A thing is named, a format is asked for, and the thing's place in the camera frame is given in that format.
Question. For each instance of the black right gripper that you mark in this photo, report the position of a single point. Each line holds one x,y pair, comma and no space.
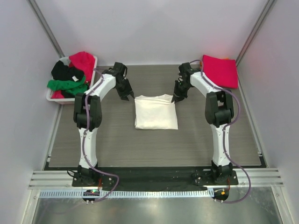
179,96

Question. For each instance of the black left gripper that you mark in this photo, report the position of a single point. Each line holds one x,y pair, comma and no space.
124,95

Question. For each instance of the white printed t-shirt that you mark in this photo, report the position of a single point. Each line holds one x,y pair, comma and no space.
155,113

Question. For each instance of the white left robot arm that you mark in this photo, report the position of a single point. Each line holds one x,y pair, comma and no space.
87,115

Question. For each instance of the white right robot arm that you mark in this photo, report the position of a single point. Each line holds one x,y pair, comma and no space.
219,111

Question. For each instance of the crumpled green t-shirt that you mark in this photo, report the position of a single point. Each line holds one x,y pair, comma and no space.
67,89

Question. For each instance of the folded pink t-shirt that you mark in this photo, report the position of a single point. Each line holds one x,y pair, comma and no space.
222,72

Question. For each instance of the crumpled pink t-shirt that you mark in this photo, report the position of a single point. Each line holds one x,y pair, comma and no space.
85,62

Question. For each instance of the white plastic laundry basket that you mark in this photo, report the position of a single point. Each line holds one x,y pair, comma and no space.
66,101

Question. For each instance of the crumpled black t-shirt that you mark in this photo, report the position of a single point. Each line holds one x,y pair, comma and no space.
65,73

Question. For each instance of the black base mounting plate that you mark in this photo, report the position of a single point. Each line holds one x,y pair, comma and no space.
153,179

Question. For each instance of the white slotted cable duct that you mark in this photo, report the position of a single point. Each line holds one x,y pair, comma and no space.
92,193

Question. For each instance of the aluminium front rail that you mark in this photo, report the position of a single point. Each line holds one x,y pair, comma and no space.
260,177

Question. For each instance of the left aluminium frame post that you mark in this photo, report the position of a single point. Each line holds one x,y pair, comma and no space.
38,13

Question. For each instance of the aluminium frame post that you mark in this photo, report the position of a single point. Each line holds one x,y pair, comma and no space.
38,13
256,28

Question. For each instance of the right aluminium frame post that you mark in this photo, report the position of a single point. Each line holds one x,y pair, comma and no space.
256,28

